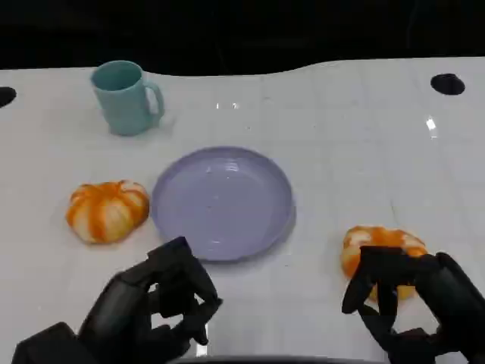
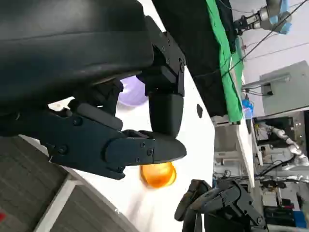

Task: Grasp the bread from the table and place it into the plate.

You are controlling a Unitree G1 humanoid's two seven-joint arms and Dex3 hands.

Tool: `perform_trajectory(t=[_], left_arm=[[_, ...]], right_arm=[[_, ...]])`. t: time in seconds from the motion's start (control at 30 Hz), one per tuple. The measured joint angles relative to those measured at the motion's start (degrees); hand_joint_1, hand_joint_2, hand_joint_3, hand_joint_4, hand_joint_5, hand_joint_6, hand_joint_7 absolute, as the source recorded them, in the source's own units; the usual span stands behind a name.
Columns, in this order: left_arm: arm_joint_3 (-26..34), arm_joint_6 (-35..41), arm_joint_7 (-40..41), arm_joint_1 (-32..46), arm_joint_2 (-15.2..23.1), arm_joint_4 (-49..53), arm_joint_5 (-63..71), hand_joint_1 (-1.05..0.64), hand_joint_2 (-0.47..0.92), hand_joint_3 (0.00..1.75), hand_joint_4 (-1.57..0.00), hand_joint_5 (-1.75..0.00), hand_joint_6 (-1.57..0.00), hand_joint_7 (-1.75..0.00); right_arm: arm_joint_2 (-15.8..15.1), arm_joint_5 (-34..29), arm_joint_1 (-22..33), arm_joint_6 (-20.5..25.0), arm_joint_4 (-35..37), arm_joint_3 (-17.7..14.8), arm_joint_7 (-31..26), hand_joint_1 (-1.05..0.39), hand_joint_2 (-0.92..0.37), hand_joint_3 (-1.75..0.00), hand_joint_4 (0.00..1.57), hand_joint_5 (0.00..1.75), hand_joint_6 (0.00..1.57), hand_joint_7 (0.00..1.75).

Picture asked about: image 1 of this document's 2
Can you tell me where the lilac plate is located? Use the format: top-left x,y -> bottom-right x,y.
151,146 -> 297,264

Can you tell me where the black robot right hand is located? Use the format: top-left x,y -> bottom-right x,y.
341,245 -> 485,364

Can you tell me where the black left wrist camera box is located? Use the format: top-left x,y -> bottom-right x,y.
11,322 -> 96,364

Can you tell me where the orange and white bread roll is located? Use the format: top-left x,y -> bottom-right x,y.
342,225 -> 429,303
66,180 -> 150,245

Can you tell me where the pale green mug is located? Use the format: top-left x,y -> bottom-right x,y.
89,60 -> 166,137

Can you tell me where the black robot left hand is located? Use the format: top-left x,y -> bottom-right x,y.
77,237 -> 224,364

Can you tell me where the black table cable hole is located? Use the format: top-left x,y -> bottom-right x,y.
430,73 -> 466,96
0,86 -> 17,109

